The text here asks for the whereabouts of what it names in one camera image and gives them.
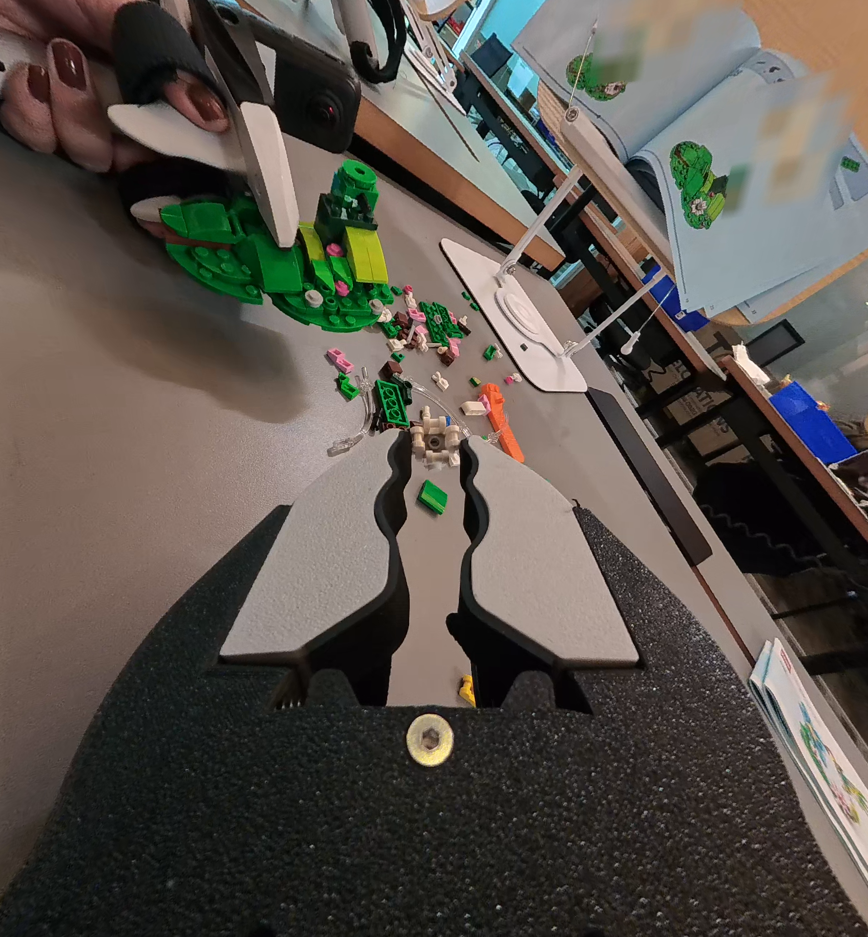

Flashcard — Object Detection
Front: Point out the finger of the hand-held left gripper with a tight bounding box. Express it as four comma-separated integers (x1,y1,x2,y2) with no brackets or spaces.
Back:
238,101,302,251

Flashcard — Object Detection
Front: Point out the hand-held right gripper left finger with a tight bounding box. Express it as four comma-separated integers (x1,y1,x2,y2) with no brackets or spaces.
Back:
219,429,413,707

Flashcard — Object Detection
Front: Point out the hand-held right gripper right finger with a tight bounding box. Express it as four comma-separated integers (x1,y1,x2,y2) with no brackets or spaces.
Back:
446,436,641,709

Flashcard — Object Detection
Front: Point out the green lego plant model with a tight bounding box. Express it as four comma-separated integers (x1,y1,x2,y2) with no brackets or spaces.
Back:
159,160,397,334

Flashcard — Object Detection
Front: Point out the orange lego brick separator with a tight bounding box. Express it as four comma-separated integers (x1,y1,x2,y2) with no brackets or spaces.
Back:
480,383,526,464

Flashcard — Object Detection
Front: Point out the white lego flower assembly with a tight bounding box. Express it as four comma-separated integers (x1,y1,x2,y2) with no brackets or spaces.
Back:
409,407,466,470

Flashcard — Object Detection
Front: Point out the pile of green brown lego pieces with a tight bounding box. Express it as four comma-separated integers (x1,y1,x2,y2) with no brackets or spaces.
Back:
324,282,526,469

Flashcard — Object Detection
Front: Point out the open lego instruction booklet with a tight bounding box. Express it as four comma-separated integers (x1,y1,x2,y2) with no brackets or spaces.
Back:
511,0,868,317

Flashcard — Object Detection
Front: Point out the person's left hand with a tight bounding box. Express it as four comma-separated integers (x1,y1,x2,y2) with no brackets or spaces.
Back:
0,0,231,174

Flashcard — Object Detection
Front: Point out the grey table with wooden edge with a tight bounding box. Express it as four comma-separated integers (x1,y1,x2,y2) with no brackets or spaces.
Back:
244,0,568,273

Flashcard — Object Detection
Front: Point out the white and wooden book stand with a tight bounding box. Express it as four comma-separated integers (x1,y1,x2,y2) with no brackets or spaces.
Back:
440,0,868,395

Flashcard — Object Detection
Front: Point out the long wooden desk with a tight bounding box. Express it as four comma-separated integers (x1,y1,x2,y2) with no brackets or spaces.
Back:
462,50,868,587

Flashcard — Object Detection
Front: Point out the crumpled white paper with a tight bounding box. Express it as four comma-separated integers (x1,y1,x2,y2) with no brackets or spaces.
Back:
730,342,771,386

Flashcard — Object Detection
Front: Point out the blue plastic bin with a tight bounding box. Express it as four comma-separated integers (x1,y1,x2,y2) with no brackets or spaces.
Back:
641,265,711,333
768,380,860,467

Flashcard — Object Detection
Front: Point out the colourful instruction leaflet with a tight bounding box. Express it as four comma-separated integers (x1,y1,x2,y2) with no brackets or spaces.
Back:
746,637,868,932

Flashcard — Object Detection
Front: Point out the white dangling cord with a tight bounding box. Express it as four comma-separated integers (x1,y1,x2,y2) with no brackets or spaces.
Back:
619,282,681,358

